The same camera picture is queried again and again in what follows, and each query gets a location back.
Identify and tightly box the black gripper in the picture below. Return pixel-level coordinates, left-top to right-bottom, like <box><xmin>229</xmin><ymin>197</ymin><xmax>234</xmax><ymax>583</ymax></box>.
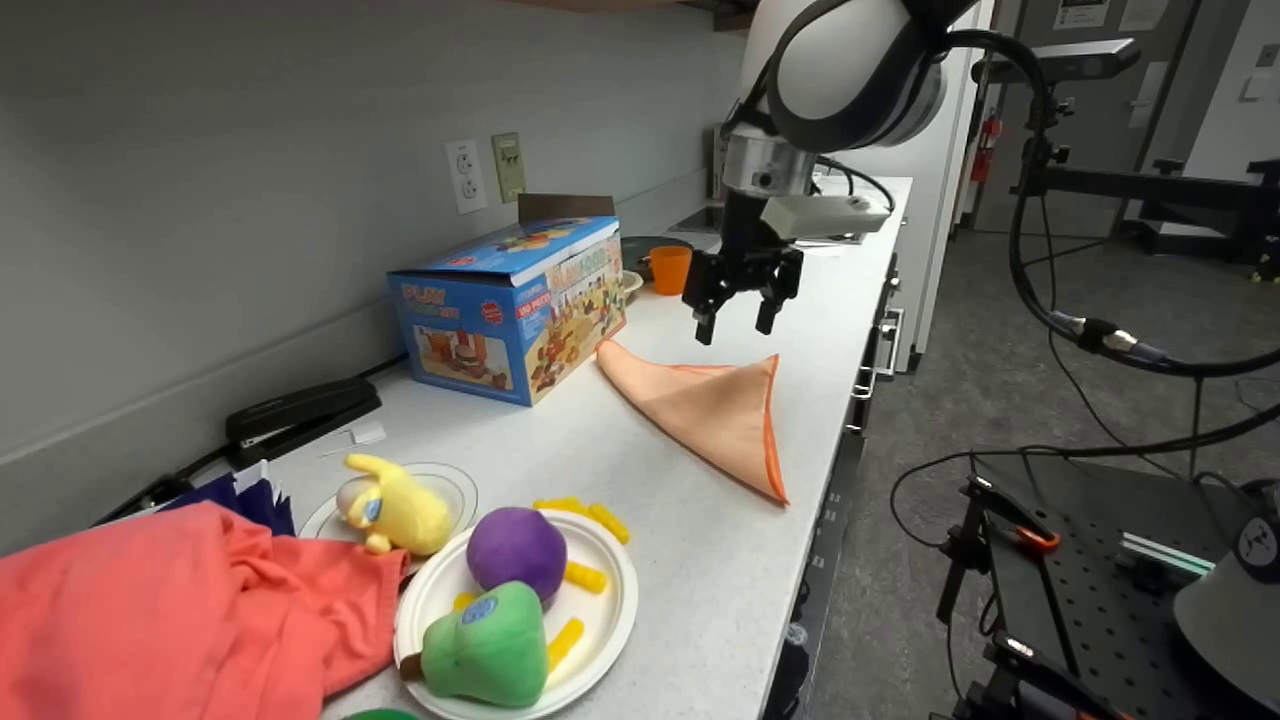
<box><xmin>685</xmin><ymin>197</ymin><xmax>807</xmax><ymax>347</ymax></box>

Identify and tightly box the orange towel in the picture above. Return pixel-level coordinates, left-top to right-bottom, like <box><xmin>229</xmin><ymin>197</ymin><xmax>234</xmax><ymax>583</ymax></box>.
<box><xmin>594</xmin><ymin>337</ymin><xmax>793</xmax><ymax>510</ymax></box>

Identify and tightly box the orange cup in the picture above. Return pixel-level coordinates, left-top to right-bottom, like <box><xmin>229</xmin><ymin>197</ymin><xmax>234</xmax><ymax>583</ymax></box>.
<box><xmin>644</xmin><ymin>239</ymin><xmax>695</xmax><ymax>298</ymax></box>

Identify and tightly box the blue toy food set box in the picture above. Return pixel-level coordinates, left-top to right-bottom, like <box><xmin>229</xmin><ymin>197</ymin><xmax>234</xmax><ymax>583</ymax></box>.
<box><xmin>388</xmin><ymin>191</ymin><xmax>631</xmax><ymax>411</ymax></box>

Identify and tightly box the red fire extinguisher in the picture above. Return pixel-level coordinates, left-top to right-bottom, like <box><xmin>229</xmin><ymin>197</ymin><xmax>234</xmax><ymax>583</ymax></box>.
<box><xmin>976</xmin><ymin>113</ymin><xmax>1010</xmax><ymax>186</ymax></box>

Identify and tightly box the counter base cabinet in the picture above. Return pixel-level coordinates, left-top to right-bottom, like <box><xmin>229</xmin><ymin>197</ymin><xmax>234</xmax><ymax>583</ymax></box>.
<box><xmin>766</xmin><ymin>250</ymin><xmax>926</xmax><ymax>720</ymax></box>

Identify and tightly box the purple plush ball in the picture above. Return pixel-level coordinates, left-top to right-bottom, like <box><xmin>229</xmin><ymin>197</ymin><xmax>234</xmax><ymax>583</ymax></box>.
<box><xmin>464</xmin><ymin>502</ymin><xmax>573</xmax><ymax>603</ymax></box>

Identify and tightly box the white paper plate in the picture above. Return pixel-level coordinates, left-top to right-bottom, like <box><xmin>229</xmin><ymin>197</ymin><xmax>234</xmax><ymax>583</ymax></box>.
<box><xmin>392</xmin><ymin>507</ymin><xmax>644</xmax><ymax>720</ymax></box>

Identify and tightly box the yellow plush toy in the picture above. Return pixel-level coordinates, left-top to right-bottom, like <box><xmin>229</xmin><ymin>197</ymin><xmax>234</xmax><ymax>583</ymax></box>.
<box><xmin>336</xmin><ymin>452</ymin><xmax>464</xmax><ymax>558</ymax></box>

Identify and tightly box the green plush pear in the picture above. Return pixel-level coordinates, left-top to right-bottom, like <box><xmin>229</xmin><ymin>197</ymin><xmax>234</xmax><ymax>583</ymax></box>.
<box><xmin>397</xmin><ymin>578</ymin><xmax>551</xmax><ymax>713</ymax></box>

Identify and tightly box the black stapler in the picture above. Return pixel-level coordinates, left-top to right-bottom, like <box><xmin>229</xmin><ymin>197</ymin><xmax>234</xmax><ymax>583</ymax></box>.
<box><xmin>219</xmin><ymin>377</ymin><xmax>385</xmax><ymax>470</ymax></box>

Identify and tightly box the black perforated table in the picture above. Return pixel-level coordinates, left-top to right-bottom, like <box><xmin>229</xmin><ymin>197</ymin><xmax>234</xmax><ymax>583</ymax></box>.
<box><xmin>976</xmin><ymin>454</ymin><xmax>1280</xmax><ymax>720</ymax></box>

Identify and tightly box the teal stick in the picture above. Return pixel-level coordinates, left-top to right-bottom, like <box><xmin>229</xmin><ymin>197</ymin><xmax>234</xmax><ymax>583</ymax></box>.
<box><xmin>1117</xmin><ymin>528</ymin><xmax>1222</xmax><ymax>578</ymax></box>

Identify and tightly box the dark blue foil bag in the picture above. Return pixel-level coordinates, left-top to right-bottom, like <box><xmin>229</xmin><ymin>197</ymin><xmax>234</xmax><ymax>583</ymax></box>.
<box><xmin>166</xmin><ymin>454</ymin><xmax>302</xmax><ymax>537</ymax></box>

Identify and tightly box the grey round base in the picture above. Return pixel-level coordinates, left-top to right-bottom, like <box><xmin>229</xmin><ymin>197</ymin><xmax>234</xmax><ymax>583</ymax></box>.
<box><xmin>1171</xmin><ymin>474</ymin><xmax>1280</xmax><ymax>716</ymax></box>

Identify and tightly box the coral red cloth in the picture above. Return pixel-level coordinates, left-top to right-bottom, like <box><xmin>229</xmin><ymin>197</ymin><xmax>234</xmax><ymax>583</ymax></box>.
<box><xmin>0</xmin><ymin>497</ymin><xmax>411</xmax><ymax>720</ymax></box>

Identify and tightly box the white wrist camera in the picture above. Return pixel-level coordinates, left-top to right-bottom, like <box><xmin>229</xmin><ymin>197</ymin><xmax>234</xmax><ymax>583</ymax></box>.
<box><xmin>766</xmin><ymin>186</ymin><xmax>895</xmax><ymax>244</ymax></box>

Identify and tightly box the beige wall plate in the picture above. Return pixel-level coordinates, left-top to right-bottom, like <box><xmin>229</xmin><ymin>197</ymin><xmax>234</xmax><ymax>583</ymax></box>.
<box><xmin>487</xmin><ymin>127</ymin><xmax>531</xmax><ymax>207</ymax></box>

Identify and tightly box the white wall outlet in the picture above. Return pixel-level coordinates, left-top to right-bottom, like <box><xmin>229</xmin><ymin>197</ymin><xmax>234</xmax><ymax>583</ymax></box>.
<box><xmin>443</xmin><ymin>135</ymin><xmax>495</xmax><ymax>217</ymax></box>

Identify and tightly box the thick black cable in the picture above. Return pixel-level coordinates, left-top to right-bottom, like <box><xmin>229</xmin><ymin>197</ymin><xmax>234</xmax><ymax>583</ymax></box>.
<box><xmin>931</xmin><ymin>25</ymin><xmax>1280</xmax><ymax>378</ymax></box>

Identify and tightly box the black clamp orange handle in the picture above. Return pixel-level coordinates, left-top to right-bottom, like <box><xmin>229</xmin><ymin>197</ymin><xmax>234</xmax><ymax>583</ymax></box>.
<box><xmin>935</xmin><ymin>470</ymin><xmax>1067</xmax><ymax>628</ymax></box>

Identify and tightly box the black camera stand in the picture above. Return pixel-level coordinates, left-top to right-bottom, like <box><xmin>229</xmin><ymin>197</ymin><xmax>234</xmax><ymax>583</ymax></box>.
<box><xmin>1015</xmin><ymin>74</ymin><xmax>1280</xmax><ymax>274</ymax></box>

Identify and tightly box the black stereo camera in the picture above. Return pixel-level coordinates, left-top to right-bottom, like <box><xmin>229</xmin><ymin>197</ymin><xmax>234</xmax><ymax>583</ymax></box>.
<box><xmin>976</xmin><ymin>30</ymin><xmax>1145</xmax><ymax>92</ymax></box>

